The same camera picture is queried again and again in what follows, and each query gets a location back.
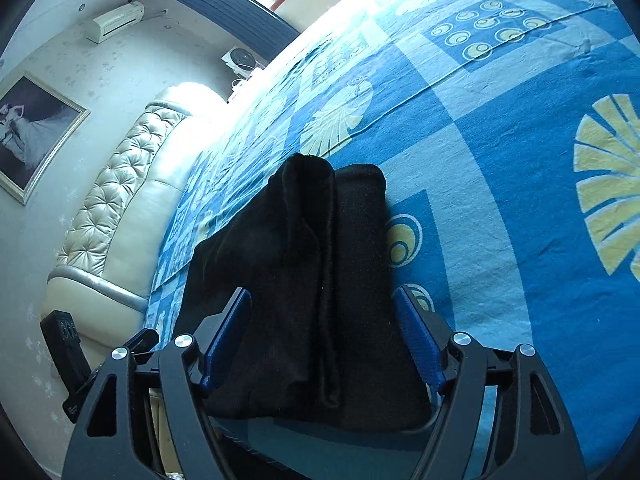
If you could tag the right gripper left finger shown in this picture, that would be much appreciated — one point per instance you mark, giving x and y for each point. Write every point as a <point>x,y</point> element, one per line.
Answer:
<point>114,437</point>

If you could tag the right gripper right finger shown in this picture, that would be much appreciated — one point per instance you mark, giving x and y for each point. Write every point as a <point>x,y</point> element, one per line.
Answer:
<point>531,435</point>

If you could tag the black pants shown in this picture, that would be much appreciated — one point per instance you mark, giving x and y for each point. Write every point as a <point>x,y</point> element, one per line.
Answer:
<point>322,343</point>

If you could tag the tufted cream headboard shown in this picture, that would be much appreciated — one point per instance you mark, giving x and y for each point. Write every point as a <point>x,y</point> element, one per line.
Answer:
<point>104,269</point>

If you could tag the framed black white picture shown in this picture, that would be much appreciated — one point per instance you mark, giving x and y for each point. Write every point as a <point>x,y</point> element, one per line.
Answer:
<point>36,121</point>

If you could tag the white air conditioner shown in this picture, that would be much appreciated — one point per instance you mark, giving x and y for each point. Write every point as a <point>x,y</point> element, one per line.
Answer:
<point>112,22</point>

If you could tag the white fan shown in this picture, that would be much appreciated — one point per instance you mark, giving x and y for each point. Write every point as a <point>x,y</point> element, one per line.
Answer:
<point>241,62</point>

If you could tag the blue patterned bed sheet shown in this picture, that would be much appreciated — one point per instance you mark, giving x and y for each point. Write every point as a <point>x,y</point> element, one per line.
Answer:
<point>508,133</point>

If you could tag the dark blue right curtain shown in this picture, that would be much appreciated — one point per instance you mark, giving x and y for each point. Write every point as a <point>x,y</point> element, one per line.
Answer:
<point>248,21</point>

